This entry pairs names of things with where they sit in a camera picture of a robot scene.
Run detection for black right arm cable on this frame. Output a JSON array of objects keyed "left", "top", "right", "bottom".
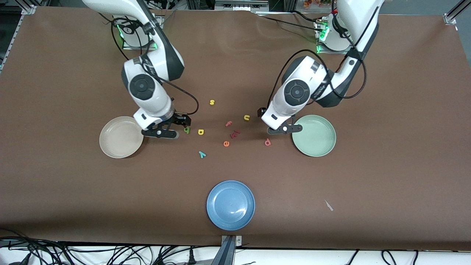
[{"left": 99, "top": 13, "right": 200, "bottom": 116}]

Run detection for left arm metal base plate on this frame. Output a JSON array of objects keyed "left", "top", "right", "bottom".
[{"left": 316, "top": 20, "right": 355, "bottom": 55}]

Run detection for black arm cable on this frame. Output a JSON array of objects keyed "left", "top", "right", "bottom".
[
  {"left": 99, "top": 13, "right": 200, "bottom": 116},
  {"left": 266, "top": 0, "right": 368, "bottom": 111}
]

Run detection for brown paper table cover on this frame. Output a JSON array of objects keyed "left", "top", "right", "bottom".
[{"left": 0, "top": 7, "right": 471, "bottom": 251}]

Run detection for grey aluminium camera pole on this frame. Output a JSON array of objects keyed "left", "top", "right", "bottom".
[{"left": 212, "top": 235, "right": 243, "bottom": 265}]

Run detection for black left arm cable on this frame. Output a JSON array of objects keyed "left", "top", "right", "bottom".
[{"left": 266, "top": 0, "right": 368, "bottom": 111}]

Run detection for blue plate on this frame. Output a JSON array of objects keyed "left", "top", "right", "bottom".
[{"left": 206, "top": 180, "right": 255, "bottom": 231}]

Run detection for green plate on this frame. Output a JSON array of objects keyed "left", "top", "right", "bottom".
[{"left": 292, "top": 114, "right": 337, "bottom": 158}]

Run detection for black base cable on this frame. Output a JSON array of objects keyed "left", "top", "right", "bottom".
[
  {"left": 290, "top": 10, "right": 320, "bottom": 23},
  {"left": 262, "top": 15, "right": 324, "bottom": 33}
]

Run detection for grey metal box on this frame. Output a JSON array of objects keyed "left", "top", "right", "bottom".
[{"left": 215, "top": 0, "right": 269, "bottom": 11}]

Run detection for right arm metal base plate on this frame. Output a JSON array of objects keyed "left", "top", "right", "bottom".
[{"left": 122, "top": 15, "right": 163, "bottom": 50}]

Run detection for beige brown plate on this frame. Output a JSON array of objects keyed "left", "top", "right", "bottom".
[{"left": 99, "top": 116, "right": 144, "bottom": 159}]

